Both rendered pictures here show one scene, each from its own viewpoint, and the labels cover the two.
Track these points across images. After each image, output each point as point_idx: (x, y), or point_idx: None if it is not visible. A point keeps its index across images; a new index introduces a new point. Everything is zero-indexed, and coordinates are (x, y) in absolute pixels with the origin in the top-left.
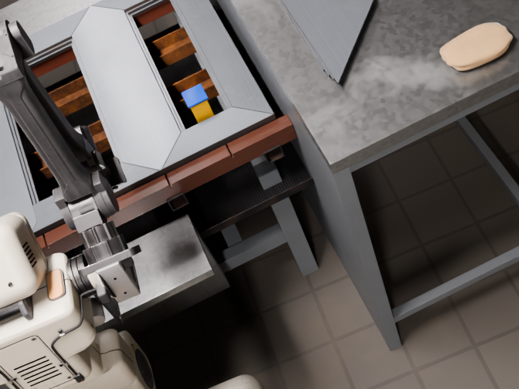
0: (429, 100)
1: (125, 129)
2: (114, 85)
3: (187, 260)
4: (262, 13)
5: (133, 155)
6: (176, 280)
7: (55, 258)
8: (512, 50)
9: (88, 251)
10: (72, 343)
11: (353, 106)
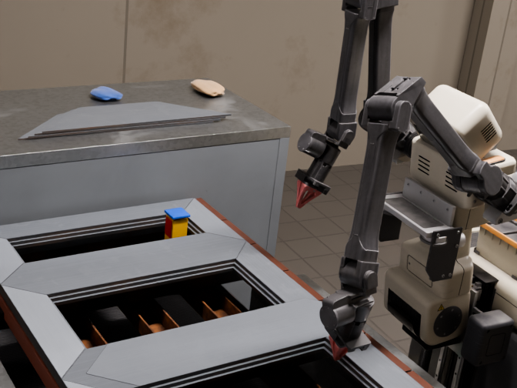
0: (243, 104)
1: (197, 257)
2: (138, 264)
3: None
4: (147, 135)
5: (229, 252)
6: (317, 289)
7: (419, 136)
8: None
9: (411, 126)
10: None
11: (245, 118)
